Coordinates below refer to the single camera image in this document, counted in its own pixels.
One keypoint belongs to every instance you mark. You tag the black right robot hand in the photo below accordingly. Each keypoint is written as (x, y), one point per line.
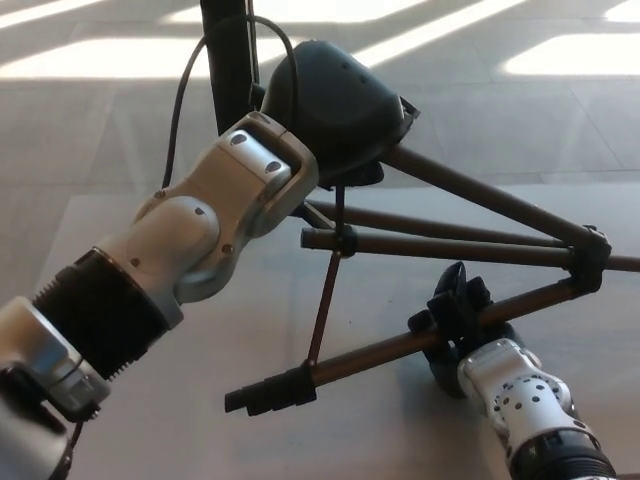
(457, 305)

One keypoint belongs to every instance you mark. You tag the brown black camera tripod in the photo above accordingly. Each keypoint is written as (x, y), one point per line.
(450, 248)

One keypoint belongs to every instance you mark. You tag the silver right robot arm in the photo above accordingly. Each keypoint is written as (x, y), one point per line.
(525, 395)

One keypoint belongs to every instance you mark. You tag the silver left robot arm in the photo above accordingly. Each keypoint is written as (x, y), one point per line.
(175, 235)

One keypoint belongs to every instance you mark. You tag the black upright post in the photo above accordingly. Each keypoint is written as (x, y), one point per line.
(225, 65)

